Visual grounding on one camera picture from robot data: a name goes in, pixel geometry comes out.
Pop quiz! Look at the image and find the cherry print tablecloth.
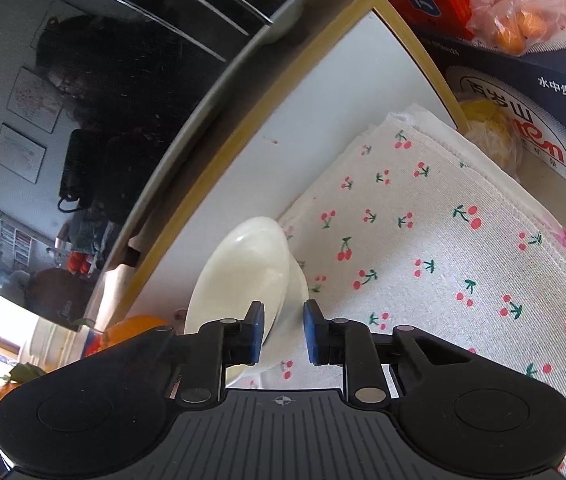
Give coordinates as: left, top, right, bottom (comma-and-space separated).
263, 110, 566, 480

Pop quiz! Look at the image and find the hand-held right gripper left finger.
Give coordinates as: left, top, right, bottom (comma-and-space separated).
96, 301, 266, 407

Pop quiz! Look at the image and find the yellow fruit in plastic wrap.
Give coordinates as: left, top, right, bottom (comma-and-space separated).
458, 100, 524, 181

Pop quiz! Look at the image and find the red label packet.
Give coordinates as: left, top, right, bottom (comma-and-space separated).
84, 336, 110, 359

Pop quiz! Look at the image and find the large orange with leaves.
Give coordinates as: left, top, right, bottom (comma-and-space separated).
0, 362, 48, 406

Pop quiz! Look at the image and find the stack of white cups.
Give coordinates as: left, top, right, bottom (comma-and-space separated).
28, 317, 89, 367

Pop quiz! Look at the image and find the dark blue cardboard box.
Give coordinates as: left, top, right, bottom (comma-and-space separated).
415, 25, 566, 206

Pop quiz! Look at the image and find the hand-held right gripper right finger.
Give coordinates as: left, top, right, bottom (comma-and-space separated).
303, 299, 474, 406

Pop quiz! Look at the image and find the black microwave oven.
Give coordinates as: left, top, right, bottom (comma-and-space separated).
0, 0, 389, 333

